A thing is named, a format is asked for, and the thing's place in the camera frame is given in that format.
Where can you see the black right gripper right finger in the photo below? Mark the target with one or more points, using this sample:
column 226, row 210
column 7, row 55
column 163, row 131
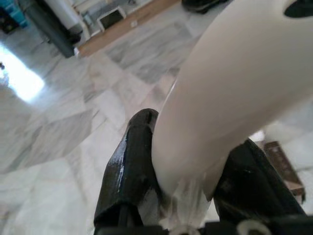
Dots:
column 247, row 186

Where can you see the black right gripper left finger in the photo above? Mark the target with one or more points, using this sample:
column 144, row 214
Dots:
column 127, row 166

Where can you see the black object on floor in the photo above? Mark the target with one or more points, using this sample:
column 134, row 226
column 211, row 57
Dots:
column 203, row 5

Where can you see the brown cardboard box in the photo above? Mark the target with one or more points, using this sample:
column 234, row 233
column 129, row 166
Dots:
column 283, row 166

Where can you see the white framed panel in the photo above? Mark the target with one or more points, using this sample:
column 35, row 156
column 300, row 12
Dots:
column 111, row 18

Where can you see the dark cloth-covered furniture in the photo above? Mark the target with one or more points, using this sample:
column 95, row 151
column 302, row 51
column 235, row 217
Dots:
column 50, row 27

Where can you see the white cylindrical column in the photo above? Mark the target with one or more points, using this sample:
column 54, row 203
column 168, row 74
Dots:
column 64, row 17

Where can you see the blue printed carton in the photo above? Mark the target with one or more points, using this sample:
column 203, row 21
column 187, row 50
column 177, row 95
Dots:
column 13, row 14

